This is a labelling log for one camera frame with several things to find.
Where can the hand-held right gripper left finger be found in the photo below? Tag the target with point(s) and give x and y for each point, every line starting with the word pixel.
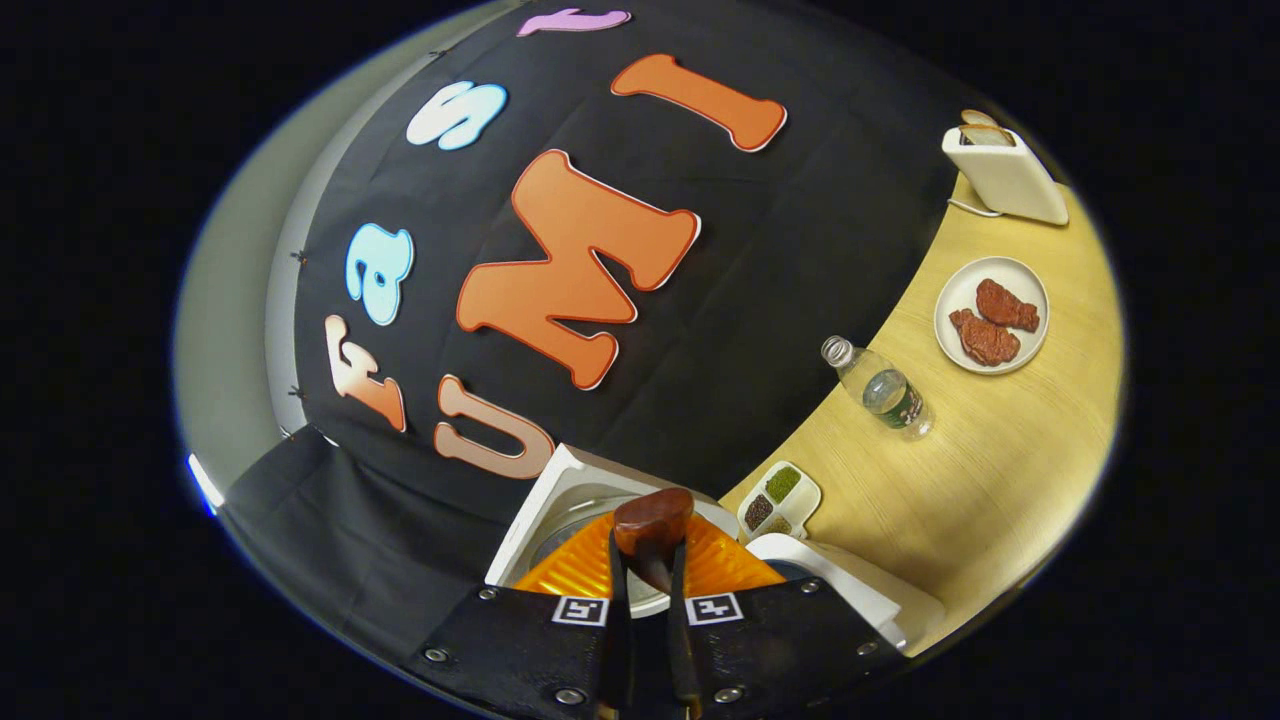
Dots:
pixel 620 650

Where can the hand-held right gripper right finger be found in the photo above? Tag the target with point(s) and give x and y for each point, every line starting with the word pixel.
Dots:
pixel 685 650

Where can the brown wooden spoon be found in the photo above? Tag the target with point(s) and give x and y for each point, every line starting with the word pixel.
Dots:
pixel 652 520

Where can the white rice cooker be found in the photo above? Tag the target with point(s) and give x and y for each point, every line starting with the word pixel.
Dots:
pixel 545 510

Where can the white divided bean dish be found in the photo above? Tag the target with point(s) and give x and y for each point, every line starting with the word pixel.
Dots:
pixel 780 495

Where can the clear water bottle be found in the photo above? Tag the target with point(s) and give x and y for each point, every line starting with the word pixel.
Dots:
pixel 885 390

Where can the black backdrop cloth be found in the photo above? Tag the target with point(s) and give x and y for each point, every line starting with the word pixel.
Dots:
pixel 750 300

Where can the red meat piece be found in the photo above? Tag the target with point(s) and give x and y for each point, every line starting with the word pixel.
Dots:
pixel 988 340
pixel 1005 305

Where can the white round plate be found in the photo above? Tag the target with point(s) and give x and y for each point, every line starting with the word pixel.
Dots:
pixel 965 285

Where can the white toaster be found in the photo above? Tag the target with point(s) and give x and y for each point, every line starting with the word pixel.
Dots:
pixel 1010 180

